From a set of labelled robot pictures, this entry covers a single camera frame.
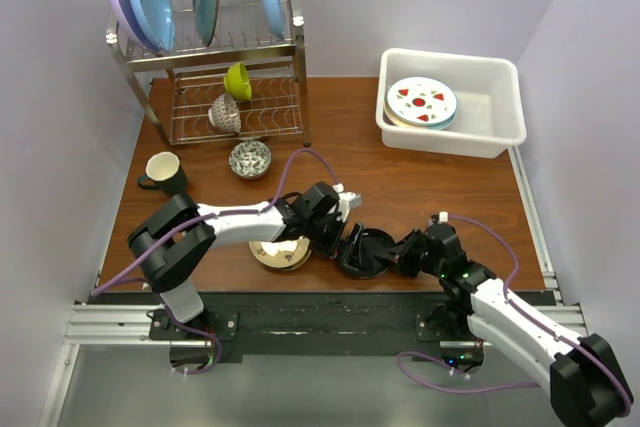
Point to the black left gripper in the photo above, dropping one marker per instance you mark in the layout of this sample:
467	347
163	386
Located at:
331	248

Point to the steel dish rack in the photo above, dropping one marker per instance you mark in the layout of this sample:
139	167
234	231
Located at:
176	89

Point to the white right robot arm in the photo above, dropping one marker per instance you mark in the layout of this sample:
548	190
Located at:
580	374

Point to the white floral bottom plate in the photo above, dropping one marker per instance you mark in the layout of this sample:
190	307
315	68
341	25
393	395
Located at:
421	100

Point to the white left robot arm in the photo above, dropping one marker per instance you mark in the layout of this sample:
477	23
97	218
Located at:
169	245

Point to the purple plate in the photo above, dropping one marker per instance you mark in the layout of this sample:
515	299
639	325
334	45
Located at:
117	2

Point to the cream yellow small plate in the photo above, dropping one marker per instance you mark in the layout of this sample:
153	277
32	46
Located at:
279	254

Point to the white plastic bin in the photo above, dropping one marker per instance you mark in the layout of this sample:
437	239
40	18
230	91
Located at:
489	117

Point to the red patterned white bowl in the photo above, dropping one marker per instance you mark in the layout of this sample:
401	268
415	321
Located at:
224	114

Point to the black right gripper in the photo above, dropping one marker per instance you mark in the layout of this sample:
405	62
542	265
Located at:
402	257

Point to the cream and teal plate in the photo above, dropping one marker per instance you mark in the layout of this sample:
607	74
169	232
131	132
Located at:
395	120

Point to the black small plate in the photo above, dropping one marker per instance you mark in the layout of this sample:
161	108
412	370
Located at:
373	248

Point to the dark green mug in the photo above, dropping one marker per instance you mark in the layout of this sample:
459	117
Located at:
164	172

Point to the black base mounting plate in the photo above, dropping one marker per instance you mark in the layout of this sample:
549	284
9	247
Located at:
338	324

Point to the light blue plate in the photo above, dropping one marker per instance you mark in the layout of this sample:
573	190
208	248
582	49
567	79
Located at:
155	20

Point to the lime green bowl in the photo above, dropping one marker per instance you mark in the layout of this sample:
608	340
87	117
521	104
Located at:
237	82

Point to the black floral patterned bowl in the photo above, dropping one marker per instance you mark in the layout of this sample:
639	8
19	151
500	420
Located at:
250	160

